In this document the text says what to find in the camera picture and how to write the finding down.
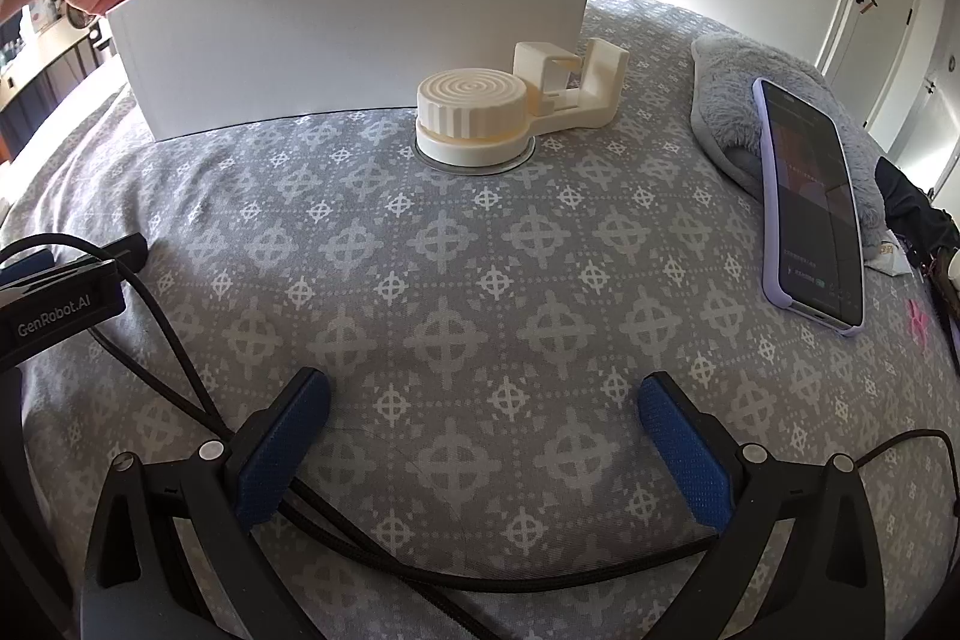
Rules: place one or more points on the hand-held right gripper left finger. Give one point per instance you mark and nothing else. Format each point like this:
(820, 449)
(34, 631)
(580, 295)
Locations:
(289, 452)

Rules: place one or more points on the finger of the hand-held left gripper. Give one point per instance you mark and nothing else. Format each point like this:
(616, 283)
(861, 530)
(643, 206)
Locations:
(124, 250)

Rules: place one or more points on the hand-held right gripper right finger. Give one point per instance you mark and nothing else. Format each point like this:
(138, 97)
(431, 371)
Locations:
(686, 452)

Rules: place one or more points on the white box container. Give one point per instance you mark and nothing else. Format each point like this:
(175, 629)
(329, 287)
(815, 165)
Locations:
(337, 25)

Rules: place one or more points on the cream suction cup holder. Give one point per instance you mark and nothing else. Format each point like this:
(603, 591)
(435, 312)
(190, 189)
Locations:
(472, 111)

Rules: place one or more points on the dark shelf unit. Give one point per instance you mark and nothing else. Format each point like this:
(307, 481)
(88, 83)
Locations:
(45, 63)

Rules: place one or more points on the round metal object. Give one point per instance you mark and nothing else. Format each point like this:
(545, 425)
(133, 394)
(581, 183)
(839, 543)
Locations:
(77, 16)

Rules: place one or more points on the grey patterned blanket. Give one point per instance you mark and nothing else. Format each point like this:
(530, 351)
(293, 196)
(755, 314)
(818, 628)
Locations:
(487, 280)

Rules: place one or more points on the smartphone in purple case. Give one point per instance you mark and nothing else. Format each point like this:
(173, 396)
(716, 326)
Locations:
(814, 205)

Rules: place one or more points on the white paper tag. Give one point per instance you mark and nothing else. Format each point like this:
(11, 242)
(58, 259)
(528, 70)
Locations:
(889, 257)

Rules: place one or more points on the dark cloth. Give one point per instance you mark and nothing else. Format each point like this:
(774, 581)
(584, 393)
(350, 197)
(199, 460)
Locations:
(911, 212)

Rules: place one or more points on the grey plush cushion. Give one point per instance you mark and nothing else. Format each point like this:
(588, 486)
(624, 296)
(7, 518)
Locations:
(739, 70)

